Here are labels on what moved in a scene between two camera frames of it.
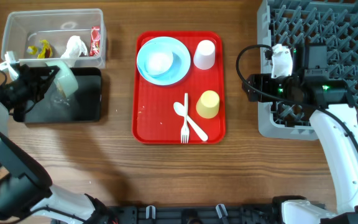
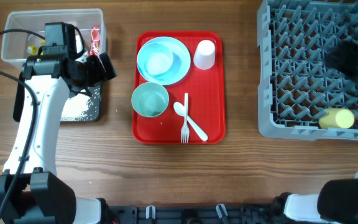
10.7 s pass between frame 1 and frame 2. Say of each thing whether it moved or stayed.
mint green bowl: moved
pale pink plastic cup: stayed
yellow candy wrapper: stayed
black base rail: stayed
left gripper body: moved
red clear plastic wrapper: stayed
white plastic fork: stayed
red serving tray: stayed
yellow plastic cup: moved
